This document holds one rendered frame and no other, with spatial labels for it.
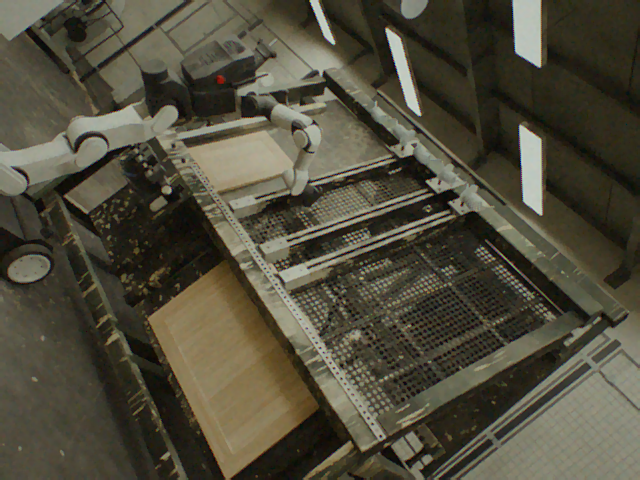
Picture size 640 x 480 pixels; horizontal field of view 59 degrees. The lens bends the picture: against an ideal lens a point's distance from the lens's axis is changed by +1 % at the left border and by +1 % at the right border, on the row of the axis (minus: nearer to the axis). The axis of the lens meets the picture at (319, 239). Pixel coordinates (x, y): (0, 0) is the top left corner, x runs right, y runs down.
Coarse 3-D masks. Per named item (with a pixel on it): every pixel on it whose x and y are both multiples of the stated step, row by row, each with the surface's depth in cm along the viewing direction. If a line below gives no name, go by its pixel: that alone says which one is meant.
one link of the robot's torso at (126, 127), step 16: (128, 112) 250; (144, 112) 259; (160, 112) 247; (176, 112) 250; (80, 128) 238; (96, 128) 240; (112, 128) 242; (128, 128) 246; (144, 128) 248; (160, 128) 251; (80, 144) 237; (112, 144) 247; (128, 144) 252
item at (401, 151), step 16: (400, 144) 308; (384, 160) 311; (400, 160) 313; (320, 176) 292; (336, 176) 294; (352, 176) 299; (368, 176) 307; (272, 192) 279; (288, 192) 280; (240, 208) 268; (256, 208) 274
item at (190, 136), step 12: (300, 108) 340; (312, 108) 342; (324, 108) 347; (240, 120) 323; (252, 120) 324; (264, 120) 327; (192, 132) 309; (204, 132) 310; (216, 132) 314; (228, 132) 318
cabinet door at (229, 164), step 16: (208, 144) 307; (224, 144) 309; (240, 144) 311; (256, 144) 313; (272, 144) 315; (208, 160) 298; (224, 160) 299; (240, 160) 301; (256, 160) 303; (272, 160) 305; (288, 160) 306; (208, 176) 288; (224, 176) 290; (240, 176) 292; (256, 176) 293; (272, 176) 296
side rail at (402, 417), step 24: (528, 336) 239; (552, 336) 241; (480, 360) 227; (504, 360) 229; (528, 360) 243; (456, 384) 218; (480, 384) 231; (408, 408) 208; (432, 408) 209; (408, 432) 212
